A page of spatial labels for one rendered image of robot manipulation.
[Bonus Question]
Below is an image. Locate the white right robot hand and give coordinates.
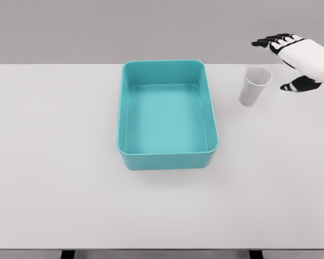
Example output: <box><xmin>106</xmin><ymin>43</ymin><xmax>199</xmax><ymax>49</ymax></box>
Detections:
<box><xmin>251</xmin><ymin>33</ymin><xmax>324</xmax><ymax>93</ymax></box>

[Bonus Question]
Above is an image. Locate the white paper cup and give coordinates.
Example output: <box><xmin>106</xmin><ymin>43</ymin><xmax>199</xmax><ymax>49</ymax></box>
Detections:
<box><xmin>238</xmin><ymin>65</ymin><xmax>273</xmax><ymax>106</ymax></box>

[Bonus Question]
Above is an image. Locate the teal plastic basket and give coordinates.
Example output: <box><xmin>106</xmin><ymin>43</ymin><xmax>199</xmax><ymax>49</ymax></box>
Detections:
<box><xmin>116</xmin><ymin>59</ymin><xmax>220</xmax><ymax>171</ymax></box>

